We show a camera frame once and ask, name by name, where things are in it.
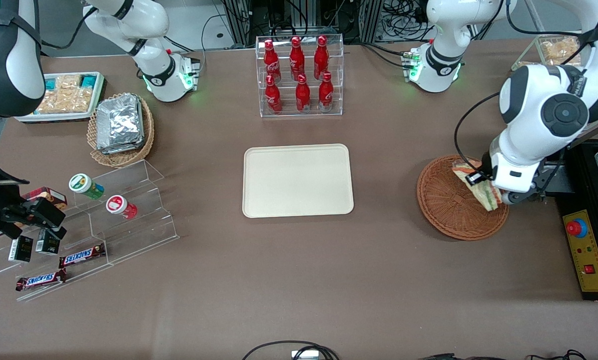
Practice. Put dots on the triangle sandwich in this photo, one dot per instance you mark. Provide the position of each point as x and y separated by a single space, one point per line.
486 197

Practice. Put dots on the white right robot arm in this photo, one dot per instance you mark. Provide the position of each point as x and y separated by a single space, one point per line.
124 20

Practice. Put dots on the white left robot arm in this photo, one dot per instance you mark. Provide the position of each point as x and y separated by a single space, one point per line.
443 30

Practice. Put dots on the round brown wicker basket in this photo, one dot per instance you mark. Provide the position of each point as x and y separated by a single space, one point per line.
443 215

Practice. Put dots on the white rectangular snack tray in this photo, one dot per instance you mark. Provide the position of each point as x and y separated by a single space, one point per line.
29 118

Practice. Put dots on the oval tan wicker basket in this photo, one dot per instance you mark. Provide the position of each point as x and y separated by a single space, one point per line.
121 159

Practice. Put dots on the beige plastic tray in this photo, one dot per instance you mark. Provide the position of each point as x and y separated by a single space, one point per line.
298 181

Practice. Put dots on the small black box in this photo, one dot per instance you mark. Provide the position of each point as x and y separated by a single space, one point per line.
20 249
47 243

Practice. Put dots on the brown chocolate box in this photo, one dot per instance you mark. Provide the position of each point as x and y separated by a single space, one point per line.
49 196

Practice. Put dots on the Snickers chocolate bar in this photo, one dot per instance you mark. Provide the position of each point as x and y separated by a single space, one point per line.
40 280
81 256

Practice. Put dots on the green can white lid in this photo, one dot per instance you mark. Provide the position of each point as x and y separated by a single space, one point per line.
84 185

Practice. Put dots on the red can white lid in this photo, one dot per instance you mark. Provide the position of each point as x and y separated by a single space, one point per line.
119 206

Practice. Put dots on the clear acrylic stepped stand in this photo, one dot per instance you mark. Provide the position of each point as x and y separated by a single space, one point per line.
139 225

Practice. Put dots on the red emergency stop button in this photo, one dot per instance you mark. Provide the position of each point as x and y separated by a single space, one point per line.
576 228

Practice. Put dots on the beige cracker pack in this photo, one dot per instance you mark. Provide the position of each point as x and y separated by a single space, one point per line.
69 82
66 101

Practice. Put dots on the silver foil packet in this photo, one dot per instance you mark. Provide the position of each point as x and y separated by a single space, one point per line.
120 122

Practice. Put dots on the clear bagged bread packet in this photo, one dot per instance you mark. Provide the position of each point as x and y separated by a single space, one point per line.
558 50

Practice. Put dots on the teal snack pack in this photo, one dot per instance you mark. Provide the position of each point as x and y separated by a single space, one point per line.
51 83
88 81

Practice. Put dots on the black yellow control box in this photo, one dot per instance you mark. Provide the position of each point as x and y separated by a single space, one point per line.
591 280

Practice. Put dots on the red cola bottle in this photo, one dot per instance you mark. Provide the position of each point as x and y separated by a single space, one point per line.
273 95
321 57
297 59
325 92
302 95
272 62

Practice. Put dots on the clear acrylic bottle rack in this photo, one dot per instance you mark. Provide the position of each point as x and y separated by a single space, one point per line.
336 75

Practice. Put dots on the metal equipment rack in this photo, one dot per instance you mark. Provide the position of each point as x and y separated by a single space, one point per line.
303 15

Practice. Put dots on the small metal bracket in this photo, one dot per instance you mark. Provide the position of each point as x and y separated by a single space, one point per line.
304 355

